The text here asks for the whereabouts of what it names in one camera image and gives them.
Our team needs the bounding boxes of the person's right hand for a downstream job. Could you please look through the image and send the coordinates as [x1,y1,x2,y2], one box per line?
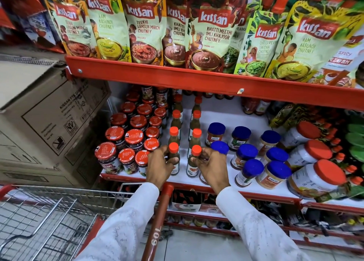
[191,147,231,195]

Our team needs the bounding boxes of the person's left hand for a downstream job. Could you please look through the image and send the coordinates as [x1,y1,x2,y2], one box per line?
[146,145,180,190]

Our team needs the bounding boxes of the green sauce bottle orange cap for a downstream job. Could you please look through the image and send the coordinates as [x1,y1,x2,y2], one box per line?
[167,142,180,176]
[186,145,202,178]

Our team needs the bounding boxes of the person's left forearm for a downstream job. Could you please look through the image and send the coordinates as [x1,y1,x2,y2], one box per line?
[75,182,160,261]

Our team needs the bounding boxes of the person's right forearm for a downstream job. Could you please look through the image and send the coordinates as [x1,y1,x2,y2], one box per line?
[216,186,311,261]

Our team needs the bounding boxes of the rows of orange-capped bottles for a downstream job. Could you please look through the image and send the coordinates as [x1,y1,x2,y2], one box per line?
[168,94,203,159]

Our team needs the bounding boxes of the white shelf with red edge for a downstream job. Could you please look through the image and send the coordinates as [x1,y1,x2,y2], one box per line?
[100,94,364,210]

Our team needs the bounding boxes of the black carton with red print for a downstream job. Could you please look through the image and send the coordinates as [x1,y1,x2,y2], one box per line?
[171,190,203,213]

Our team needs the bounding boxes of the group of red-lid pickle jars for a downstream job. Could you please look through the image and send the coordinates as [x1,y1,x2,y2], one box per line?
[94,85,169,176]

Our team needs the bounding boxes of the group of blue-lid spread jars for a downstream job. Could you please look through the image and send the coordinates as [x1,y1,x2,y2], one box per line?
[199,122,292,190]

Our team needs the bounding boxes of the row of small jars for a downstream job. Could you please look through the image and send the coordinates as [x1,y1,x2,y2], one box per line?
[170,215,220,229]

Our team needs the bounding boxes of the red sauce bottle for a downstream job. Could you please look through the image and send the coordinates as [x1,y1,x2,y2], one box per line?
[242,97,260,115]
[255,99,272,117]

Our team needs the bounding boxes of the red metal shelf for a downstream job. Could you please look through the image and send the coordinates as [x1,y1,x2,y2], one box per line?
[65,55,364,112]

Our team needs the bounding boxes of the dark leaf-print pouches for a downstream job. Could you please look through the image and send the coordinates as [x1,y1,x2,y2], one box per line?
[269,103,313,129]

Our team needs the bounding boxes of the large white jar red lid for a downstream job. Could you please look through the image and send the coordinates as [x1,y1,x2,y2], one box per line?
[280,121,322,151]
[287,159,347,199]
[287,139,333,170]

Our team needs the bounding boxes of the pile of dark packets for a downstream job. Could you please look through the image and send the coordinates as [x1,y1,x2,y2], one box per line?
[249,199,364,233]

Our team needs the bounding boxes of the brown cardboard box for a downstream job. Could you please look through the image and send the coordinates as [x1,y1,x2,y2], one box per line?
[0,54,112,188]

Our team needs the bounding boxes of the row of yellow chutney pouches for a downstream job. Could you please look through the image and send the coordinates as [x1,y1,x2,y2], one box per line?
[43,0,364,83]

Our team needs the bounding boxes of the row of small orange-capped bottles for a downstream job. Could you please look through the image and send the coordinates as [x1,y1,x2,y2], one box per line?
[315,114,364,204]

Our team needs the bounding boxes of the stack of green packets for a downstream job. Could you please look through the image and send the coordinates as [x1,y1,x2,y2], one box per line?
[345,114,364,163]

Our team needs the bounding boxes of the white and red spicy pouch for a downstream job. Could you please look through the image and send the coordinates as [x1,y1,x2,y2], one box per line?
[308,27,364,88]

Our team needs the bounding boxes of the stack of red snack packets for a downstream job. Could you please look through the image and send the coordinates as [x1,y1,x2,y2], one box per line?
[0,0,65,54]

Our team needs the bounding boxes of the red cart handle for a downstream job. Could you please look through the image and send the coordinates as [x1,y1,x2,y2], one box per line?
[141,183,174,261]

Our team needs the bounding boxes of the metal wire shopping cart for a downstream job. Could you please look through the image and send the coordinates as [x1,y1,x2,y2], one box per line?
[0,184,174,261]

